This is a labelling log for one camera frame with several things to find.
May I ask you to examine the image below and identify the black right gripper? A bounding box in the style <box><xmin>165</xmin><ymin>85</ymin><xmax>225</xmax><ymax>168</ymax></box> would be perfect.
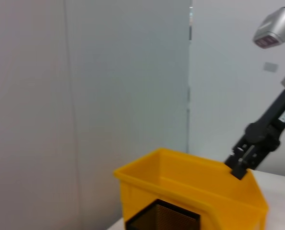
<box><xmin>224</xmin><ymin>88</ymin><xmax>285</xmax><ymax>181</ymax></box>

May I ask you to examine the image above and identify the black mesh pen holder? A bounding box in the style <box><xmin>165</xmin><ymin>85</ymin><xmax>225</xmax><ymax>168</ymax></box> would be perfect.
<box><xmin>125</xmin><ymin>198</ymin><xmax>202</xmax><ymax>230</ymax></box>

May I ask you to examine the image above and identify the yellow plastic bin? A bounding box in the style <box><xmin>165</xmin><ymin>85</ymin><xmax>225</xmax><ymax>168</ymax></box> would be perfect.
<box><xmin>113</xmin><ymin>148</ymin><xmax>270</xmax><ymax>230</ymax></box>

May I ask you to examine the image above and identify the grey wall socket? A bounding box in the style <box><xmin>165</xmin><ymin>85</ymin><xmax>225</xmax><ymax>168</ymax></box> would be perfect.
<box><xmin>263</xmin><ymin>62</ymin><xmax>278</xmax><ymax>72</ymax></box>

